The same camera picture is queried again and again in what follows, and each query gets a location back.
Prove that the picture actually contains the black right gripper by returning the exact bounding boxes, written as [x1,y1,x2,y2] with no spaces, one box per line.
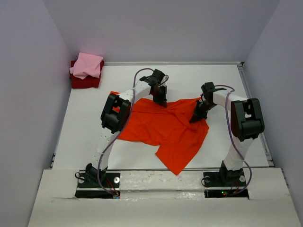
[189,100,217,123]

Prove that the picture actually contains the orange t shirt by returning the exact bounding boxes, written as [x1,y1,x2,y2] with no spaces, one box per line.
[118,98,209,175]

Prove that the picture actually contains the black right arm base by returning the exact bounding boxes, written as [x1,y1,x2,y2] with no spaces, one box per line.
[201,172,249,198]

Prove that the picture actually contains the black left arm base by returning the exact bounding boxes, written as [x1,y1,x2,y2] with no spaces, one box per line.
[75,172,121,199]

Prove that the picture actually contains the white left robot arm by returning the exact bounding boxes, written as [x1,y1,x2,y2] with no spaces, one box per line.
[85,68,169,192]

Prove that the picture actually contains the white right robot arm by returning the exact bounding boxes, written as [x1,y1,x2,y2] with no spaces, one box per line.
[190,82,265,188]

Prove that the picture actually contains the dark red folded t shirt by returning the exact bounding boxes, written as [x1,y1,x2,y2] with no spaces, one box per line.
[70,61,104,89]

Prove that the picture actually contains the pink folded t shirt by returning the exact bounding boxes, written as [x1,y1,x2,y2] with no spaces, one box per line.
[69,52,104,80]

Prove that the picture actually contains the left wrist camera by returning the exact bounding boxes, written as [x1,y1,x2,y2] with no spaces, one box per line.
[160,75,169,86]

